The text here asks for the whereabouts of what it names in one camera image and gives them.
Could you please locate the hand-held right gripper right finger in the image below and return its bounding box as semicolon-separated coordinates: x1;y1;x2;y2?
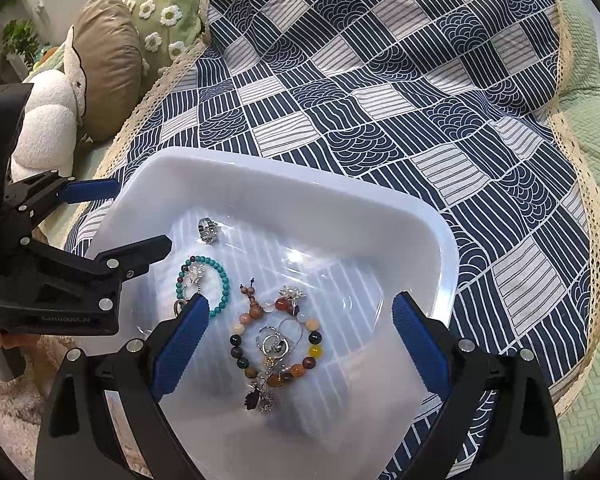
391;291;566;480

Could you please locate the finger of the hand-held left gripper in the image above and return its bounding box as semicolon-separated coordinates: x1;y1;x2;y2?
0;233;174;312
2;172;122;222

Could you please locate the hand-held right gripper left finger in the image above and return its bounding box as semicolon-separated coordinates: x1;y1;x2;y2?
34;294;211;480

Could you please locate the silver ring with large ornament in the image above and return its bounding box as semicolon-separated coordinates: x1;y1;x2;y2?
197;217;221;245

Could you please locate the turquoise bead bracelet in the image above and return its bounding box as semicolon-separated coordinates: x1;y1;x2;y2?
176;255;230;318

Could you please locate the plain silver band ring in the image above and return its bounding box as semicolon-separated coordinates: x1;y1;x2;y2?
256;327;293;358

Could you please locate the multicolour stone bead bracelet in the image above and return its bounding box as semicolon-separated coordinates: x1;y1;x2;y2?
230;282;326;391

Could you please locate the translucent white plastic box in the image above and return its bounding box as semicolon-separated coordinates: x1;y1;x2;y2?
82;146;458;480

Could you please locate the white plush toy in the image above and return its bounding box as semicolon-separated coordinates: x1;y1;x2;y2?
10;25;88;183

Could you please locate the green potted plant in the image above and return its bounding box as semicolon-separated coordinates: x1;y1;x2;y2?
2;19;41;68

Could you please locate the brown pillow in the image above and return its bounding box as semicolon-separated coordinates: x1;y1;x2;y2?
72;0;148;143

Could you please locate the beige fluffy rug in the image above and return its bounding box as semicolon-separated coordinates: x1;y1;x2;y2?
0;335;56;466

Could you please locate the navy white patterned cloth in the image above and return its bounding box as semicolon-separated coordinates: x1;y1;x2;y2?
62;0;600;480

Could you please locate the green quilted bedspread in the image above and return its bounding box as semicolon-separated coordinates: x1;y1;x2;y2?
25;0;600;480

